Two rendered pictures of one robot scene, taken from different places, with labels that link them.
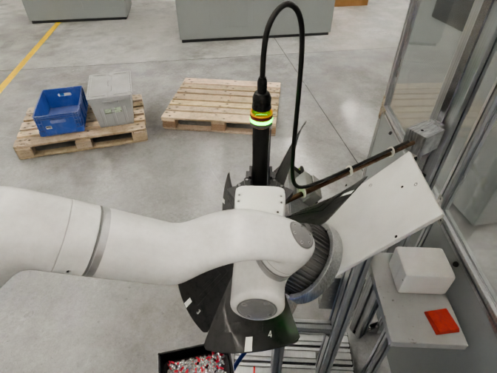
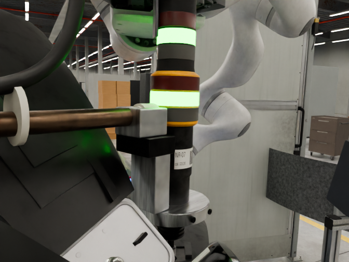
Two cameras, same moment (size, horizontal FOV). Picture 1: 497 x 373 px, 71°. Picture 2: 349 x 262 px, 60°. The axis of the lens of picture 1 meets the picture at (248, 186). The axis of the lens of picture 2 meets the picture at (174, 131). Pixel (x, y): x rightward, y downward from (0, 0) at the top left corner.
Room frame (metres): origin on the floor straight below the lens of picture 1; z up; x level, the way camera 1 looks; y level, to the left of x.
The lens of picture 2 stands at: (0.85, -0.10, 1.37)
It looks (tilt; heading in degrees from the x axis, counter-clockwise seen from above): 8 degrees down; 163
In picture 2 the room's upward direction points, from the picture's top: 2 degrees clockwise
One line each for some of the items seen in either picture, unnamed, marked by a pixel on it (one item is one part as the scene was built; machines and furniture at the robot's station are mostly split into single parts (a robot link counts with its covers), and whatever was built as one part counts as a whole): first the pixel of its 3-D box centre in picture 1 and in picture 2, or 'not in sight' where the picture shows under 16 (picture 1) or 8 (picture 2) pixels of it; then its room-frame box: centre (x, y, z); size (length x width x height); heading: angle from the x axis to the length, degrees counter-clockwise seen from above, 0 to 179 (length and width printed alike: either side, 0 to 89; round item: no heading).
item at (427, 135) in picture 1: (424, 138); not in sight; (0.93, -0.55, 1.35); 0.10 x 0.07 x 0.09; 122
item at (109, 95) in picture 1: (113, 98); not in sight; (3.28, 1.39, 0.31); 0.60 x 0.42 x 0.33; 16
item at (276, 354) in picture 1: (279, 336); not in sight; (0.72, -0.14, 0.46); 0.09 x 0.05 x 0.91; 177
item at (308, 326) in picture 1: (308, 326); not in sight; (0.72, -0.25, 0.56); 0.19 x 0.04 x 0.04; 87
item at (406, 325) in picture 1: (410, 295); not in sight; (0.68, -0.58, 0.85); 0.36 x 0.24 x 0.03; 177
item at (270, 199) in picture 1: (259, 211); (152, 9); (0.48, -0.02, 1.47); 0.11 x 0.10 x 0.07; 178
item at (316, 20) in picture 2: not in sight; (310, 34); (-1.11, 1.55, 1.82); 0.09 x 0.04 x 0.23; 87
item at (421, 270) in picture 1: (418, 266); not in sight; (0.76, -0.61, 0.92); 0.17 x 0.16 x 0.11; 87
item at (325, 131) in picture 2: not in sight; (329, 137); (-4.39, 5.05, 0.45); 0.68 x 0.47 x 0.90; 12
